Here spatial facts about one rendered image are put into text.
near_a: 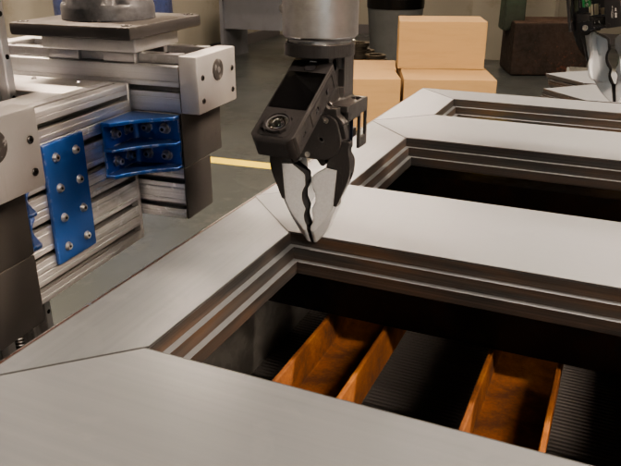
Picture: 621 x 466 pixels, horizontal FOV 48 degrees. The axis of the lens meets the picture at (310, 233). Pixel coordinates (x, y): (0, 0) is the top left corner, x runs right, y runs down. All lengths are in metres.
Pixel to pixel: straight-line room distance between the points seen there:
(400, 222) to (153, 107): 0.51
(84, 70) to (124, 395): 0.78
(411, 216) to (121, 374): 0.42
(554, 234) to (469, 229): 0.09
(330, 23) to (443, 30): 3.85
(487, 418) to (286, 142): 0.37
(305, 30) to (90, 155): 0.51
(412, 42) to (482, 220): 3.72
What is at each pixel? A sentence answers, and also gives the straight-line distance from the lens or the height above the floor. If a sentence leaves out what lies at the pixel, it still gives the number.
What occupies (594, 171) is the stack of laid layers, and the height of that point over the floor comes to 0.84.
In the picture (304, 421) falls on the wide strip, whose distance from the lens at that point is 0.49.
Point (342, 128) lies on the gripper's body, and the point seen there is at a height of 0.98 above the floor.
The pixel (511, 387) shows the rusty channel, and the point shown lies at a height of 0.68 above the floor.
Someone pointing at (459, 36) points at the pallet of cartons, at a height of 0.62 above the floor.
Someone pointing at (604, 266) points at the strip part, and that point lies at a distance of 0.76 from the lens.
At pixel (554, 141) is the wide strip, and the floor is 0.86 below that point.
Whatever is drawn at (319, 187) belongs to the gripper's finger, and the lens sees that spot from 0.73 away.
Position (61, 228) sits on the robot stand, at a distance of 1.06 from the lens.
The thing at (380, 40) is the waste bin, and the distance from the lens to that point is 6.60.
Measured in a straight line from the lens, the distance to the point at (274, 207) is 0.85.
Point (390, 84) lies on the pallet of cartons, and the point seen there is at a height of 0.39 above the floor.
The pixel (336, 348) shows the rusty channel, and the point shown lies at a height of 0.68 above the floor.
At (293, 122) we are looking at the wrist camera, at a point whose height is 1.00.
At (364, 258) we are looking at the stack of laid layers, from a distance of 0.75.
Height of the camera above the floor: 1.16
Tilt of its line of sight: 23 degrees down
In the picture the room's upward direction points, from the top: straight up
